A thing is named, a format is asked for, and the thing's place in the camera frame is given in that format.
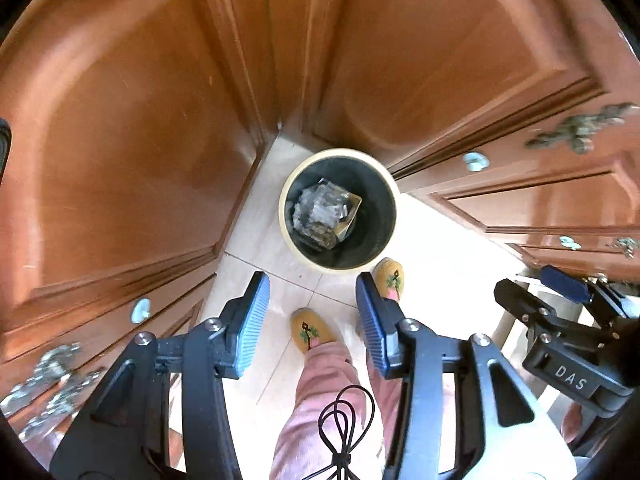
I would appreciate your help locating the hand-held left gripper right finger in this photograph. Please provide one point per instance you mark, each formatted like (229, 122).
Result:
(375, 325)

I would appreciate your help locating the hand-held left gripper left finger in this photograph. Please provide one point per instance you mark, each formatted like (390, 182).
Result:
(250, 325)

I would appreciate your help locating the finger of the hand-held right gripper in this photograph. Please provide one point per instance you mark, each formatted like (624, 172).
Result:
(565, 282)
(525, 310)

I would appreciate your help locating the round beige trash bin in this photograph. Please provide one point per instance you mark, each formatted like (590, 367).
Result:
(377, 200)

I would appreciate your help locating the clear plastic bag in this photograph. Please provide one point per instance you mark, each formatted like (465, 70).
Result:
(320, 210)

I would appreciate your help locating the pale blue cabinet knob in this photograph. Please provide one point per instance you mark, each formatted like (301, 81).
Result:
(570, 243)
(475, 161)
(142, 310)

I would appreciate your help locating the yellow embroidered slipper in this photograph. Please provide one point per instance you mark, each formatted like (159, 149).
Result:
(315, 330)
(390, 277)

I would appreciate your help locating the person's pink trousers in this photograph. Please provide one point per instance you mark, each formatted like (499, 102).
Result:
(320, 400)

